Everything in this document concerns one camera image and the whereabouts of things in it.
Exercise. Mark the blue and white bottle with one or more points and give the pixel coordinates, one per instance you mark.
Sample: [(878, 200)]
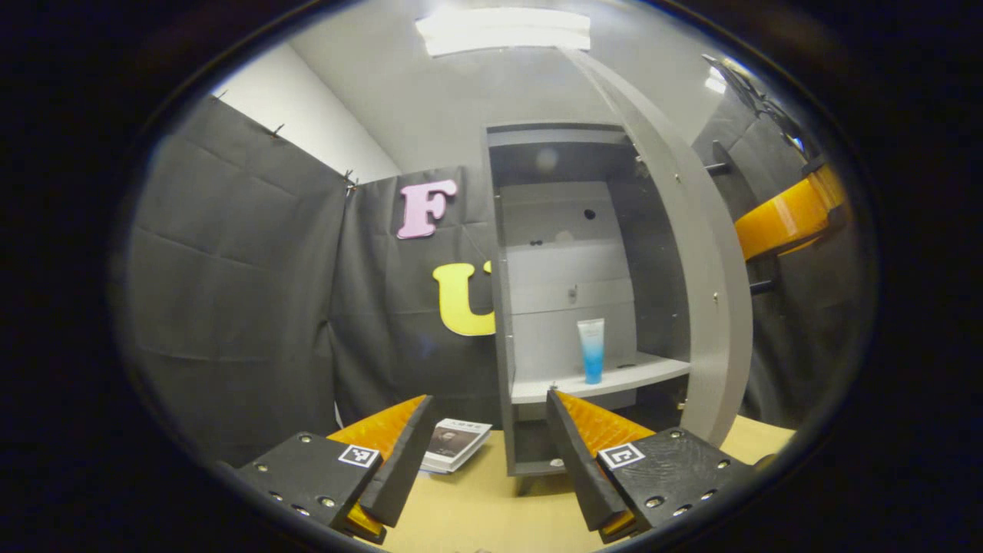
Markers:
[(591, 353)]

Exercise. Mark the grey cabinet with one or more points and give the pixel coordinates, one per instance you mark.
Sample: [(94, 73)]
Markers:
[(553, 200)]

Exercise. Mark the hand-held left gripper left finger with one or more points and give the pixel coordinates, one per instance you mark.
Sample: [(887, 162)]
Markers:
[(399, 468)]

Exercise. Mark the stack of books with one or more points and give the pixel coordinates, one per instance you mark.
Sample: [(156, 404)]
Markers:
[(453, 445)]

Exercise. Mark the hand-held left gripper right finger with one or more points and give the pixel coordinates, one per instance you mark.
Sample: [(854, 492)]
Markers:
[(576, 468)]

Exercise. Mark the ceiling light panel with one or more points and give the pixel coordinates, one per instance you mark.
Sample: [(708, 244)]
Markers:
[(503, 31)]

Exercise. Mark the grey cabinet door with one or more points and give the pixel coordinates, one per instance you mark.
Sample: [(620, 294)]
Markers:
[(691, 253)]

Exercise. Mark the black backdrop cloth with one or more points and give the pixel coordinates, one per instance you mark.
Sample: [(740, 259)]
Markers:
[(230, 292)]

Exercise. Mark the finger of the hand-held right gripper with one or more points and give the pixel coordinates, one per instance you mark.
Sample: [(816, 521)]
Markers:
[(783, 215)]

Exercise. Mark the grey cabinet shelf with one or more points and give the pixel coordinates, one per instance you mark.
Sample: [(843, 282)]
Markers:
[(599, 382)]

